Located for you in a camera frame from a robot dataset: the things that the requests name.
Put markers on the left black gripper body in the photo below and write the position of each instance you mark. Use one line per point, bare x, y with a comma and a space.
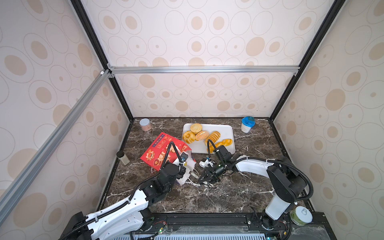
178, 174

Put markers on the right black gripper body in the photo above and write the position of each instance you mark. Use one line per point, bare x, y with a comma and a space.
216, 171

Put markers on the twisted yellow fake bread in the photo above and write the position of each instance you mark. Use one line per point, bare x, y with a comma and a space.
225, 142

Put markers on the red paper gift bag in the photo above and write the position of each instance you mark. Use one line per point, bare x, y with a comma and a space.
156, 153

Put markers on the ridged fake bread stack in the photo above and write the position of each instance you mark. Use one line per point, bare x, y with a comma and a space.
214, 137

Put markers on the oval fake bread roll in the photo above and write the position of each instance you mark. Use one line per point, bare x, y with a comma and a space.
202, 135

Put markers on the pumpkin shaped fake bread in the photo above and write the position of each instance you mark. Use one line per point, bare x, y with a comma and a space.
189, 137

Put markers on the round fake bread bun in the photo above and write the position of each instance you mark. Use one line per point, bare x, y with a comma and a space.
196, 128

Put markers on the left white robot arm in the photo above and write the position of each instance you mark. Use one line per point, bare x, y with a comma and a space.
131, 213

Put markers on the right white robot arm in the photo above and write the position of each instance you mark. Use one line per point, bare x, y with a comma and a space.
290, 184

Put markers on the white rectangular tray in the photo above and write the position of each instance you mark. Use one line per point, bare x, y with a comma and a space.
199, 147

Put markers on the white cup blue lid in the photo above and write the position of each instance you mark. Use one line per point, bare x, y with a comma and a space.
247, 124

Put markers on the small brown bottle black cap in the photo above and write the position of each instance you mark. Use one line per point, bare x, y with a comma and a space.
123, 157

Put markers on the clear jar pink contents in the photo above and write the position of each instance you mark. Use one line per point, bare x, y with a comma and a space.
145, 124

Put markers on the green tape roll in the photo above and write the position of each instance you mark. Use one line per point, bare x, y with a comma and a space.
301, 216

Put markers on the left diagonal aluminium bar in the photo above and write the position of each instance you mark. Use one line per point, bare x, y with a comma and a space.
23, 181

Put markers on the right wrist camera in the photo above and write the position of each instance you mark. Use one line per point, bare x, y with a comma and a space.
206, 163

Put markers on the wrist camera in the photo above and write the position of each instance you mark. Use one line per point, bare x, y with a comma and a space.
206, 163
182, 160

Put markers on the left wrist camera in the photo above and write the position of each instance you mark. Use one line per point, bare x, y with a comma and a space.
182, 160

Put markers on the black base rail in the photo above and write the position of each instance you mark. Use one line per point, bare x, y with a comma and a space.
232, 226

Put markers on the horizontal aluminium frame bar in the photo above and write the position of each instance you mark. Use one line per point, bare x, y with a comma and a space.
205, 69

